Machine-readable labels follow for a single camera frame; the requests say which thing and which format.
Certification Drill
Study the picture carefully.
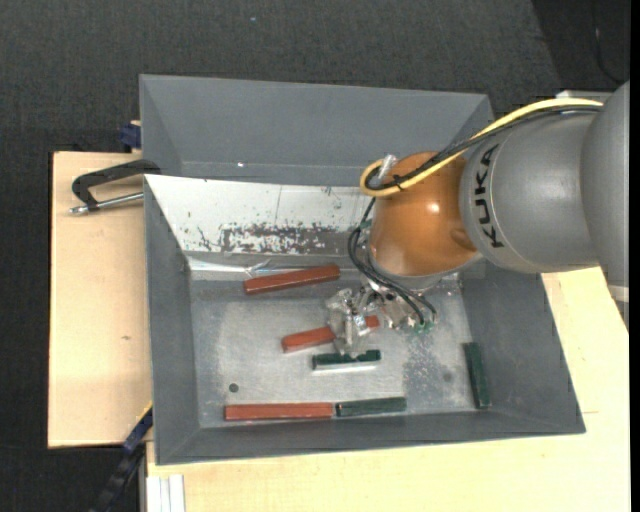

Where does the pale wood flat board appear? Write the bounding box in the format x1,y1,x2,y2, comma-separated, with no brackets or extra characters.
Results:
47,151,154,450

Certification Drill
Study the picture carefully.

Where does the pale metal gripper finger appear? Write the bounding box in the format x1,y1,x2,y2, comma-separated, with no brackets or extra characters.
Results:
330,312,350,355
349,319,368,360

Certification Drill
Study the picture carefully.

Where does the red-brown flat block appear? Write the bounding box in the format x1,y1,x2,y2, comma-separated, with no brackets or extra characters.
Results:
223,402,335,423
280,314,382,355
243,264,342,297

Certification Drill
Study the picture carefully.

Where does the dark green flat block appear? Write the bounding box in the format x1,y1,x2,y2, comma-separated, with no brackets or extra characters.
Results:
311,349,383,372
461,341,493,411
334,396,408,418

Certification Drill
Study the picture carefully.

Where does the grey metal bin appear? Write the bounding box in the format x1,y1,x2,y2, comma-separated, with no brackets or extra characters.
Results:
138,73,587,466

